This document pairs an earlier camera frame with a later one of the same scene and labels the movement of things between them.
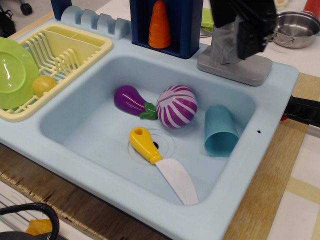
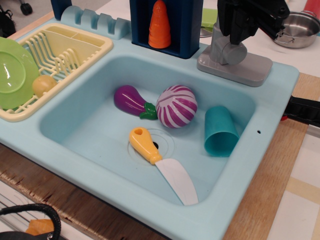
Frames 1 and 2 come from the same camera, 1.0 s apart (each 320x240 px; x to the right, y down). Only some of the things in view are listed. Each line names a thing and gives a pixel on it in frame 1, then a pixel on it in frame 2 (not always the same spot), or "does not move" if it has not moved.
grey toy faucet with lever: x=222 y=57 does not move
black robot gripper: x=260 y=15 -> x=241 y=19
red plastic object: x=314 y=6 does not move
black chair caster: x=26 y=9 does not move
